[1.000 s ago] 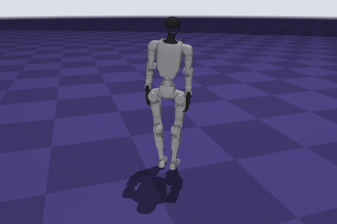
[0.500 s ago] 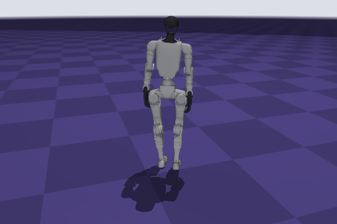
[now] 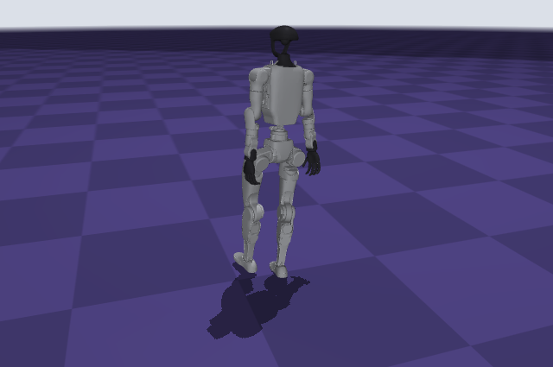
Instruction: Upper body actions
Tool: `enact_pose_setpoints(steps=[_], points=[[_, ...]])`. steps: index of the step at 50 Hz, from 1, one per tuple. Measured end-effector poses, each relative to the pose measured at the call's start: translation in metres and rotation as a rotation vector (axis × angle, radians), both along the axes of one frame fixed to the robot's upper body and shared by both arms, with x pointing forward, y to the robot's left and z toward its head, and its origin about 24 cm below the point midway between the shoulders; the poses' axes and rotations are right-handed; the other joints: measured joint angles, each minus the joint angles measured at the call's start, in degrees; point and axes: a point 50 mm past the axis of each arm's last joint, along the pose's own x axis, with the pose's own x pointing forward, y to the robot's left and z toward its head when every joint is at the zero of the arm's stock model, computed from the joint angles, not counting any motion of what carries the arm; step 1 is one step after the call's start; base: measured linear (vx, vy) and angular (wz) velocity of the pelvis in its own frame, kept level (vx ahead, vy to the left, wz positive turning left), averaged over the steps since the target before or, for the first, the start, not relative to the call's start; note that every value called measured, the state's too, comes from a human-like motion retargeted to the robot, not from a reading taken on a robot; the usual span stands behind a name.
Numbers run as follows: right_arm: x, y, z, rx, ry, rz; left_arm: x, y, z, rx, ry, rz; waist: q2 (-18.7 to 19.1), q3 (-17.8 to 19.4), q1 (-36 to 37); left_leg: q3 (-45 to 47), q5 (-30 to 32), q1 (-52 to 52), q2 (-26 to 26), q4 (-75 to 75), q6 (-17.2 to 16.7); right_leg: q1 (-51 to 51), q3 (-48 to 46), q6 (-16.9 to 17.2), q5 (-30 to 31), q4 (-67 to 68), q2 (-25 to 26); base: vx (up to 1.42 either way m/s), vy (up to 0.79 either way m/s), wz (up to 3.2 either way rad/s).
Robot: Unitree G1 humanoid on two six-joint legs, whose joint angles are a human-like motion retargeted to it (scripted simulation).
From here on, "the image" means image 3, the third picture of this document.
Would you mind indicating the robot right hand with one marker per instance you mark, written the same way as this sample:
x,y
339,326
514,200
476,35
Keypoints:
x,y
314,159

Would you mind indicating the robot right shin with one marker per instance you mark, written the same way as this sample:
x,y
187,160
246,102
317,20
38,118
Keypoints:
x,y
284,232

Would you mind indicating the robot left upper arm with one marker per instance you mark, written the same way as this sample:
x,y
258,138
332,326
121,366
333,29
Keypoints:
x,y
257,78

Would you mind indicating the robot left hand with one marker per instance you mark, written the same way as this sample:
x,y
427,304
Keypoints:
x,y
249,168

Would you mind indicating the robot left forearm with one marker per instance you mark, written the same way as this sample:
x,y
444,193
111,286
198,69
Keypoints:
x,y
251,136

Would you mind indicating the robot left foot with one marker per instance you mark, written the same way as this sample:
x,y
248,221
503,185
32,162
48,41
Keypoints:
x,y
249,266

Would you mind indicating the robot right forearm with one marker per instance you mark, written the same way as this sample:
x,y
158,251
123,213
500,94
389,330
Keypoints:
x,y
309,130

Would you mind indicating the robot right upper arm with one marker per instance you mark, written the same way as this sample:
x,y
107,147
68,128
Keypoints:
x,y
307,96

